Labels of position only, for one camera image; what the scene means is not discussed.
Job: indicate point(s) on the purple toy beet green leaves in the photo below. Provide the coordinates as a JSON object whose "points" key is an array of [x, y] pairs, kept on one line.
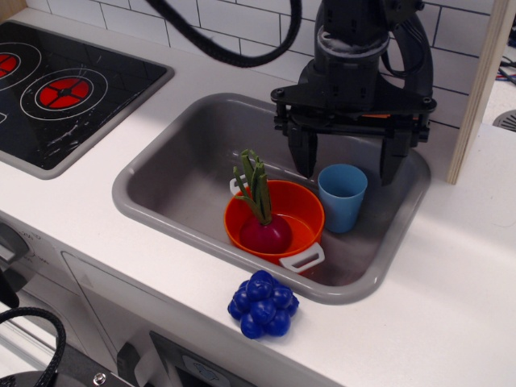
{"points": [[264, 219]]}

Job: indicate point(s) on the black toy stove top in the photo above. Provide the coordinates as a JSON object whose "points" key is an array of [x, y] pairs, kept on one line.
{"points": [[61, 96]]}

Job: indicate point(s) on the black oven knob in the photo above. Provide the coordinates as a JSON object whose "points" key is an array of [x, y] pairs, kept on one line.
{"points": [[13, 246]]}

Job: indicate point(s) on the orange toy pot white handles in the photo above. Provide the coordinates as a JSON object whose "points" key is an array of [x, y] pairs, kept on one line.
{"points": [[292, 239]]}

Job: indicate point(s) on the grey plastic sink basin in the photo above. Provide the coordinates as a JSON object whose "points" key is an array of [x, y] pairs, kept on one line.
{"points": [[181, 183]]}

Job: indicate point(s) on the blue plastic cup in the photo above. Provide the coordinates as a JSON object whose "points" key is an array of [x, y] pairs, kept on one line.
{"points": [[341, 189]]}

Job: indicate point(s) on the orange toy carrot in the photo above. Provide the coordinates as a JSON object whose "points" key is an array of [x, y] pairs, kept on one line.
{"points": [[376, 116]]}

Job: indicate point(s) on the blue toy grape bunch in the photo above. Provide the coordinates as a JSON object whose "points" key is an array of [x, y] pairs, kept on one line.
{"points": [[263, 306]]}

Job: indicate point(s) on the grey round vent grille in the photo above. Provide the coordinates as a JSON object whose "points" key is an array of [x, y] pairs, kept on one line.
{"points": [[506, 120]]}

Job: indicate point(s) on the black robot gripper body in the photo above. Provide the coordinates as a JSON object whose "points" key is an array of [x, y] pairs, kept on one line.
{"points": [[325, 105]]}

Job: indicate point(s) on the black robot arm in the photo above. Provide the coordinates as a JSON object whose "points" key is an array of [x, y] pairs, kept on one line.
{"points": [[372, 75]]}

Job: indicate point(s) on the light wooden side panel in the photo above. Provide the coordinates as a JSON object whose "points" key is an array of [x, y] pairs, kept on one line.
{"points": [[500, 22]]}

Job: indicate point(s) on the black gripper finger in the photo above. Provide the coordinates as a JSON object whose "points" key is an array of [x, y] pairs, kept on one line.
{"points": [[393, 153], [303, 146]]}

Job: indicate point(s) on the dark grey toy faucet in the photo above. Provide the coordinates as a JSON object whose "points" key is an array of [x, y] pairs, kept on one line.
{"points": [[417, 71]]}

